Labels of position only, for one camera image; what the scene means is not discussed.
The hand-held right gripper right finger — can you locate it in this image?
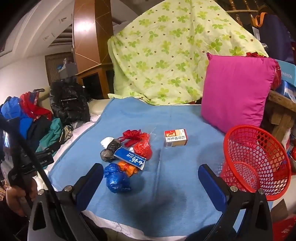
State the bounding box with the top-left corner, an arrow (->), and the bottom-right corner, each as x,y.
198,164 -> 273,241

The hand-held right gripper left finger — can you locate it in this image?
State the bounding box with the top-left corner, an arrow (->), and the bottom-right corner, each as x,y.
27,163 -> 104,241

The blue plastic bag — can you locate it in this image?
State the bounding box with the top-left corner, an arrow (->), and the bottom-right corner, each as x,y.
104,163 -> 131,193

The grey black plastic bag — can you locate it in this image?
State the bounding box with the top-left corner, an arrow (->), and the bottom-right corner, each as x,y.
100,138 -> 122,162

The orange plastic bag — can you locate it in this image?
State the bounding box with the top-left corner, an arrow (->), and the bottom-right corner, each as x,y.
117,161 -> 139,176

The blue white toothpaste box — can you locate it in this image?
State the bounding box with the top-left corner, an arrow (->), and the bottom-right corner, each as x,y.
113,148 -> 146,171

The red ribbon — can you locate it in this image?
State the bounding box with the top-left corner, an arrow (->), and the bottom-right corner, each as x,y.
118,129 -> 142,147

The small orange white box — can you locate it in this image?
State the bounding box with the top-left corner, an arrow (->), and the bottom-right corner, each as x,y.
164,128 -> 186,147

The red plastic bag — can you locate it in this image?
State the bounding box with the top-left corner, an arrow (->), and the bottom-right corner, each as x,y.
133,133 -> 153,160

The red plastic basket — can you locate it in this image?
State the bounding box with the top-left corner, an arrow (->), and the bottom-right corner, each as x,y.
220,125 -> 292,201

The person's left hand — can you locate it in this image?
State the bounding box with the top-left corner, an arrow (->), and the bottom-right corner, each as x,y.
6,178 -> 37,217

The black garment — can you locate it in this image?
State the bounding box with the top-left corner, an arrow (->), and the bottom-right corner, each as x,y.
28,116 -> 55,151

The green jacket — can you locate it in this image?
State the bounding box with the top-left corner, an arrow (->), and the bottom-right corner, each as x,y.
36,118 -> 64,156

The blue blanket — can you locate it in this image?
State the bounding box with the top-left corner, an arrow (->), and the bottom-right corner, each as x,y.
47,97 -> 255,238

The blue jacket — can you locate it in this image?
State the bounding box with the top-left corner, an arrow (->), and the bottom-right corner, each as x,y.
0,97 -> 33,139

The dark patterned garment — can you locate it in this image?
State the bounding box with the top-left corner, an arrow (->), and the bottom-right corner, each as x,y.
62,125 -> 73,142

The red garment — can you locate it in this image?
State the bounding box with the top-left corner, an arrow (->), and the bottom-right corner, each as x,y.
20,91 -> 53,121

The cream cushion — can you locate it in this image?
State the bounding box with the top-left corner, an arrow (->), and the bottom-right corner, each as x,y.
89,98 -> 109,116

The black puffer jacket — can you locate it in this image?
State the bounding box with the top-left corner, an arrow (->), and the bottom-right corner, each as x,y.
50,77 -> 92,123

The red paper shopping bag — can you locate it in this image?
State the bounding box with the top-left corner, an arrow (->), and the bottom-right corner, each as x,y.
272,213 -> 296,241

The pink pillow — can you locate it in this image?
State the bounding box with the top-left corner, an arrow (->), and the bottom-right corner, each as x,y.
201,52 -> 278,133

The brown wooden door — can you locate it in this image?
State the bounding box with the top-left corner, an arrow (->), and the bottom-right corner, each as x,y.
45,52 -> 74,79

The grey box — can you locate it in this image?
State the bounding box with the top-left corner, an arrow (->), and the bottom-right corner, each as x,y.
58,61 -> 78,75

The wooden cabinet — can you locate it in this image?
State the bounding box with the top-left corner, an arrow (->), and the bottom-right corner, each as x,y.
74,64 -> 115,100

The blue white packet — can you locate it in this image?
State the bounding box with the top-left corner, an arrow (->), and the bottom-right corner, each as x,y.
276,80 -> 296,102

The shiny red bag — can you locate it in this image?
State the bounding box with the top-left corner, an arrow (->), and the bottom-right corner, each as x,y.
246,52 -> 282,91

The blue cardboard box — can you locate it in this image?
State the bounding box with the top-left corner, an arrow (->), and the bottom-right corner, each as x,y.
275,59 -> 296,87

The green clover print quilt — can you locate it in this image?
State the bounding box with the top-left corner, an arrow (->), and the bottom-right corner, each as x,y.
107,0 -> 269,106

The wooden stair railing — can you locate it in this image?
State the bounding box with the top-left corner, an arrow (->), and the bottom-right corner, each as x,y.
227,0 -> 259,26

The black cable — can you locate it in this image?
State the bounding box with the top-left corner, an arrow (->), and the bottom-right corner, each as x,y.
0,115 -> 63,209

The navy bag with orange handle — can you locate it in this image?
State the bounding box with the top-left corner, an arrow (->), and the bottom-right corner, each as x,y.
254,11 -> 293,64

